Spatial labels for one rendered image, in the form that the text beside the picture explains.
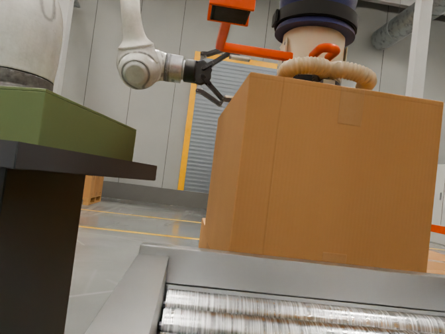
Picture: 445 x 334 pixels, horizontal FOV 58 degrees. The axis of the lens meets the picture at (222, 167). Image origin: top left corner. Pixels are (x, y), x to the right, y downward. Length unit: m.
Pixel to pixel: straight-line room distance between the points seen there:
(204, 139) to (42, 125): 9.55
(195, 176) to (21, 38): 9.37
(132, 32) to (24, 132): 0.53
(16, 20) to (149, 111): 9.58
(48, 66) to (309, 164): 0.59
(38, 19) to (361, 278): 0.81
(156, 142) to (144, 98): 1.17
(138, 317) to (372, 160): 0.58
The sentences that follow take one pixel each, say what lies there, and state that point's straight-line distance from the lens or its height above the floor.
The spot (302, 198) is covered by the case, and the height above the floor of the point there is 0.72.
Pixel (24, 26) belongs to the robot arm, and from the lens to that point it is 0.95.
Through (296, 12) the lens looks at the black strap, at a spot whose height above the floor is 1.18.
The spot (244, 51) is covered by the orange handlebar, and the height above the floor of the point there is 1.07.
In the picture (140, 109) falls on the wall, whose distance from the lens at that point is 10.50.
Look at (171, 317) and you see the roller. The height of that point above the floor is 0.54.
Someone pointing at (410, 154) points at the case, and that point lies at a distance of 0.87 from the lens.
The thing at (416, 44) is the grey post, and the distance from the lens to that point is 4.56.
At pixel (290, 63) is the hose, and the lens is 0.96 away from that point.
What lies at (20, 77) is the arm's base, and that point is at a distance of 0.92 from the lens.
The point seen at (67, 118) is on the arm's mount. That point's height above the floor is 0.81.
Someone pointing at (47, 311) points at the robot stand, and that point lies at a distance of 1.00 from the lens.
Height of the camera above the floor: 0.73
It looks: 2 degrees up
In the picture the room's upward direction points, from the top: 7 degrees clockwise
